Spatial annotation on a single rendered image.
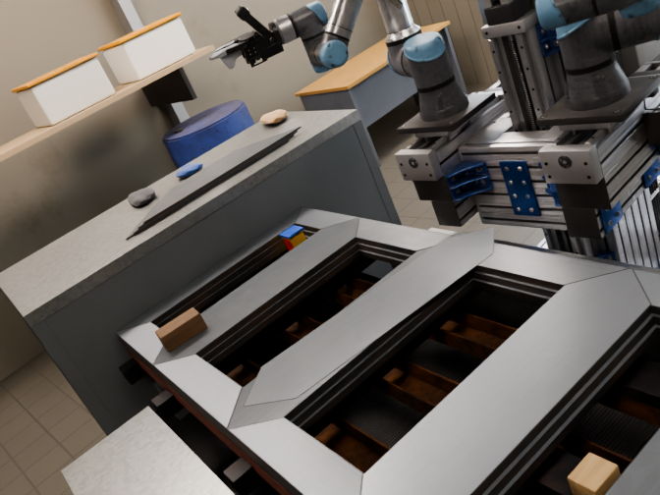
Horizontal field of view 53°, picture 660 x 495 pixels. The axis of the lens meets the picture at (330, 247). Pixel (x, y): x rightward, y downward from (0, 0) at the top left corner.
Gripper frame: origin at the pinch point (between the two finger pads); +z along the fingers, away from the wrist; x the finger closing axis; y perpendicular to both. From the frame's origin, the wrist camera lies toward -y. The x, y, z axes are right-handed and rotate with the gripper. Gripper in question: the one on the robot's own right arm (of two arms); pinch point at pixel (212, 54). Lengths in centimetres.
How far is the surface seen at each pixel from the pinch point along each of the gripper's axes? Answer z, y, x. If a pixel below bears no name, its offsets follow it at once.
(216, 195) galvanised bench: 17.6, 41.7, 3.8
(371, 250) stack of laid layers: -14, 57, -43
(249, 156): 1.2, 41.7, 21.5
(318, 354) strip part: 13, 48, -82
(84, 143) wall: 82, 79, 259
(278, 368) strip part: 22, 49, -80
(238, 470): 39, 56, -94
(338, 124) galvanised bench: -32, 45, 21
